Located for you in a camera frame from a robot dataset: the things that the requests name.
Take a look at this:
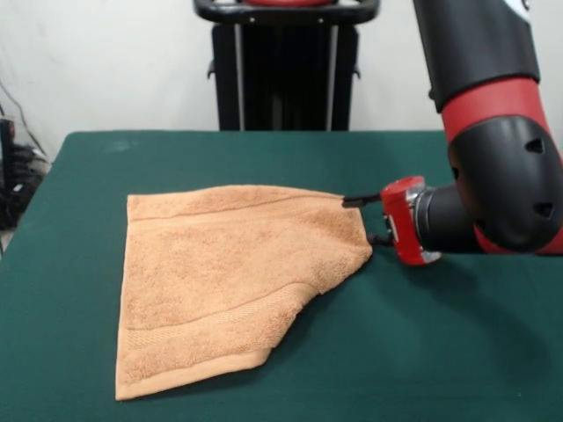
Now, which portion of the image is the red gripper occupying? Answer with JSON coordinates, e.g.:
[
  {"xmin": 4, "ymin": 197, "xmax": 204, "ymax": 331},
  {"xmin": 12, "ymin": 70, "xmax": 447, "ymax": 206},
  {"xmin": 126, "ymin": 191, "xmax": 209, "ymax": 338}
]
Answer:
[{"xmin": 341, "ymin": 176, "xmax": 442, "ymax": 267}]

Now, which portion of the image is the dark green table cloth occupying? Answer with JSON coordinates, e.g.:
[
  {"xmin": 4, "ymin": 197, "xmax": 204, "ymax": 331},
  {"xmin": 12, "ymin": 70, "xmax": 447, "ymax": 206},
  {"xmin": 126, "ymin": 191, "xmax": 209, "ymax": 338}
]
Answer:
[{"xmin": 0, "ymin": 129, "xmax": 563, "ymax": 422}]

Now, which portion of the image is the black robot pedestal with handle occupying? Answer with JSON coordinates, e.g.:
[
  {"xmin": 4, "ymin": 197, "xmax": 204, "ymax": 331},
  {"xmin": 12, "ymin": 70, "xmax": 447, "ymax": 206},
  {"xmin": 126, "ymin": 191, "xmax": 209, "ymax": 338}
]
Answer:
[{"xmin": 192, "ymin": 0, "xmax": 379, "ymax": 132}]

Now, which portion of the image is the peach terry towel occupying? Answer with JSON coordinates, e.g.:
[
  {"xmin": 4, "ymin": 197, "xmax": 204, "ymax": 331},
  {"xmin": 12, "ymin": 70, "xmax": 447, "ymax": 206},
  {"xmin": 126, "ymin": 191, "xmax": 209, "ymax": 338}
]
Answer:
[{"xmin": 114, "ymin": 185, "xmax": 375, "ymax": 402}]

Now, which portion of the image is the black cable bundle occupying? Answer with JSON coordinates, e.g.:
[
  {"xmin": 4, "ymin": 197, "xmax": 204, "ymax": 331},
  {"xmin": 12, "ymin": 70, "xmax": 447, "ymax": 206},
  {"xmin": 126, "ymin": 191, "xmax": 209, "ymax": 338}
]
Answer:
[{"xmin": 11, "ymin": 143, "xmax": 50, "ymax": 178}]

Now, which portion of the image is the black box with red mark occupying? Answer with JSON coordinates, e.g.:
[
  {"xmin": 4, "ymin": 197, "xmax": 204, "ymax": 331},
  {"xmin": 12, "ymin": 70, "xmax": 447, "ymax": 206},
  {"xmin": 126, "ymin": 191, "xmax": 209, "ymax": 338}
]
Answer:
[{"xmin": 0, "ymin": 117, "xmax": 18, "ymax": 194}]

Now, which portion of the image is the black bag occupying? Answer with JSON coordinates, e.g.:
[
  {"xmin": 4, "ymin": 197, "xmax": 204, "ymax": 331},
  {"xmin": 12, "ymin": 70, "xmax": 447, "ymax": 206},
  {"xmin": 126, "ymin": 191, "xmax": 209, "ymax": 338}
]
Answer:
[{"xmin": 0, "ymin": 178, "xmax": 34, "ymax": 230}]

